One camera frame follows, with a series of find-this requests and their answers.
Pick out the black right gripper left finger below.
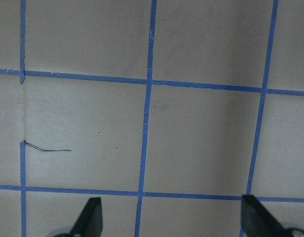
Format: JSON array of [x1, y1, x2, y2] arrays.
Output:
[[71, 197, 103, 237]]

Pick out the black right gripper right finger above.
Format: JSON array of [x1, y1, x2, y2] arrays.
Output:
[[241, 195, 290, 237]]

